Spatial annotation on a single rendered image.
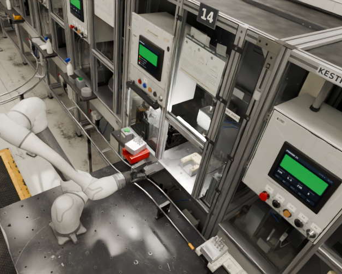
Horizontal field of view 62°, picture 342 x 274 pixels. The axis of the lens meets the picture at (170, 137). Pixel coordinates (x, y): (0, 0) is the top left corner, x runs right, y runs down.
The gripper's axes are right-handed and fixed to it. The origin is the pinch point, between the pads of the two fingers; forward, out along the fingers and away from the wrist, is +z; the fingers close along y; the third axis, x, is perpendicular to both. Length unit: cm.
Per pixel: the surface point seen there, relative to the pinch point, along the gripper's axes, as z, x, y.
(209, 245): 5, -53, -20
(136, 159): 5.9, 25.1, -17.8
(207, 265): 0, -59, -27
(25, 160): -44, 162, -112
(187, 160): 35.6, 3.6, -15.0
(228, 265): 9, -66, -24
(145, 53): 18, 41, 53
